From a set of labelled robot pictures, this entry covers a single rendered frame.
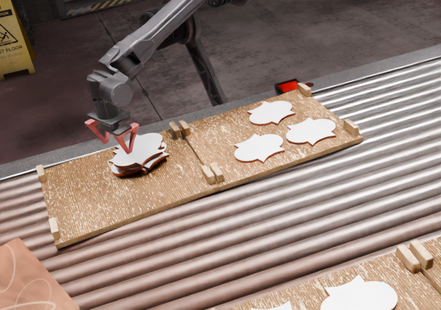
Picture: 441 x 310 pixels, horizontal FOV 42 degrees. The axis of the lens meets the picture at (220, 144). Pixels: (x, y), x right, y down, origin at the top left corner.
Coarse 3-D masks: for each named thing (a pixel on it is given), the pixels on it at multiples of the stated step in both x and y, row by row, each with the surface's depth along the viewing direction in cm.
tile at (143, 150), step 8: (128, 144) 157; (136, 144) 156; (144, 144) 156; (152, 144) 155; (160, 144) 154; (120, 152) 154; (136, 152) 153; (144, 152) 152; (152, 152) 152; (160, 152) 151; (120, 160) 151; (128, 160) 150; (136, 160) 149; (144, 160) 149
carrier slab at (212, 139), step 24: (288, 96) 178; (216, 120) 171; (240, 120) 169; (288, 120) 165; (336, 120) 161; (192, 144) 162; (216, 144) 160; (288, 144) 154; (336, 144) 151; (240, 168) 148; (264, 168) 147
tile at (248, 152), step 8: (256, 136) 159; (264, 136) 158; (272, 136) 158; (240, 144) 156; (248, 144) 156; (256, 144) 155; (264, 144) 155; (272, 144) 154; (280, 144) 154; (240, 152) 153; (248, 152) 153; (256, 152) 152; (264, 152) 151; (272, 152) 151; (280, 152) 152; (240, 160) 150; (248, 160) 149; (256, 160) 150; (264, 160) 149
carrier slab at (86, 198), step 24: (168, 144) 164; (72, 168) 160; (96, 168) 159; (168, 168) 153; (192, 168) 152; (48, 192) 152; (72, 192) 150; (96, 192) 149; (120, 192) 147; (144, 192) 145; (168, 192) 144; (192, 192) 142; (72, 216) 141; (96, 216) 140; (120, 216) 139; (144, 216) 139; (72, 240) 134
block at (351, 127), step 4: (344, 120) 156; (348, 120) 156; (344, 124) 157; (348, 124) 154; (352, 124) 154; (348, 128) 155; (352, 128) 153; (356, 128) 152; (352, 132) 153; (356, 132) 152
